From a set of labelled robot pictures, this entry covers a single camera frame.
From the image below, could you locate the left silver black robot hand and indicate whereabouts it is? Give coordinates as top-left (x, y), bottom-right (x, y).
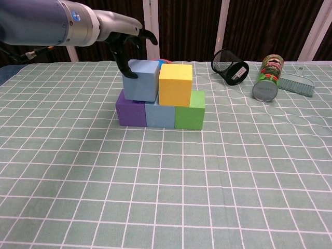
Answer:
top-left (97, 10), bottom-right (158, 79)

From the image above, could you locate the light blue cube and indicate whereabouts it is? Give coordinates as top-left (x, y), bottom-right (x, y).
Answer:
top-left (121, 59), bottom-right (161, 102)
top-left (144, 93), bottom-right (177, 129)

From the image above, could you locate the yellow cube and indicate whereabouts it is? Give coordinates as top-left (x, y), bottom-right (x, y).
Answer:
top-left (158, 64), bottom-right (194, 107)

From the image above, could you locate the purple cube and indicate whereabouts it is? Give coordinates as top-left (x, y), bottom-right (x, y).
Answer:
top-left (115, 89), bottom-right (148, 127)

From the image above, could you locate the green cube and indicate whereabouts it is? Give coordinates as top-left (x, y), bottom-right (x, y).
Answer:
top-left (174, 90), bottom-right (206, 130)

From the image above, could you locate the dark pleated curtain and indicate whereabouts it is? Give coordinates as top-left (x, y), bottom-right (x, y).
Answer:
top-left (0, 0), bottom-right (332, 67)

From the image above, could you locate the black mesh pen cup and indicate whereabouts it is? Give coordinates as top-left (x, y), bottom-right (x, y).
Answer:
top-left (211, 49), bottom-right (250, 86)

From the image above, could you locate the green chips can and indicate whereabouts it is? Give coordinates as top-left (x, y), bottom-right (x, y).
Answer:
top-left (252, 54), bottom-right (285, 102)

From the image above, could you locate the green checkered tablecloth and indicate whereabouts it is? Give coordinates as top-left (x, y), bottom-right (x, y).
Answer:
top-left (0, 61), bottom-right (332, 249)

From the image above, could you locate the pale blue hand brush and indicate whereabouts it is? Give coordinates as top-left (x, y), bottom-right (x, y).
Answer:
top-left (279, 66), bottom-right (316, 98)

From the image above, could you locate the white frame post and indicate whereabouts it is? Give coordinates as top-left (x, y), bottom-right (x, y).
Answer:
top-left (214, 0), bottom-right (230, 56)
top-left (298, 0), bottom-right (332, 62)
top-left (66, 45), bottom-right (79, 62)
top-left (143, 0), bottom-right (160, 61)

